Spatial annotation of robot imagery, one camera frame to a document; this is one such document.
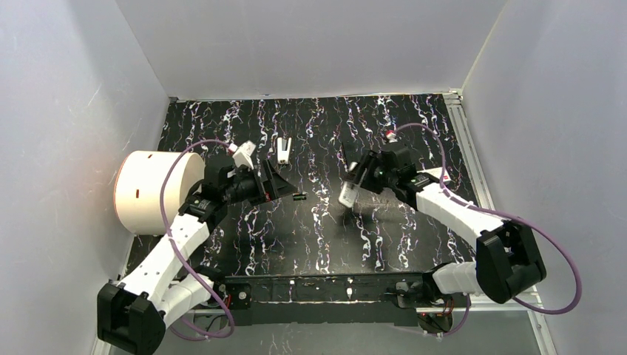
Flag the white remote control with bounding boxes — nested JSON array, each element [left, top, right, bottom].
[[338, 181, 359, 209]]

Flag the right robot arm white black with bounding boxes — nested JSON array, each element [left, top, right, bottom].
[[339, 143, 546, 304]]

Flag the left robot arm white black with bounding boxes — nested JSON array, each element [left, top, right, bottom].
[[97, 151, 296, 354]]

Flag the white battery cover piece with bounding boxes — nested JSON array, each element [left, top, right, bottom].
[[277, 137, 292, 165]]

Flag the white battery box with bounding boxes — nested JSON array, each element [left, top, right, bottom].
[[424, 167, 451, 184]]

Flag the white cylindrical bin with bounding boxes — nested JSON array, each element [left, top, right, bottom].
[[114, 151, 205, 235]]

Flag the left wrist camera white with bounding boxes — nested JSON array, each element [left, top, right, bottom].
[[228, 141, 256, 170]]

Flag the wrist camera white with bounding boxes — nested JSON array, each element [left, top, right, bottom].
[[228, 141, 256, 170], [384, 130, 398, 143]]

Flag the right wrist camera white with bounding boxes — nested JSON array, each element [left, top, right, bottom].
[[384, 130, 398, 143]]

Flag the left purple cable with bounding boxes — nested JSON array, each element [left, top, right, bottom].
[[160, 139, 236, 342]]

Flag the purple cable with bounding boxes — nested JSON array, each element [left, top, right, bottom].
[[387, 122, 584, 339], [160, 139, 236, 342]]

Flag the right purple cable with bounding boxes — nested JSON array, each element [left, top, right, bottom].
[[387, 122, 584, 339]]

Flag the aluminium frame rail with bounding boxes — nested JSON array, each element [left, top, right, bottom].
[[92, 89, 560, 355]]

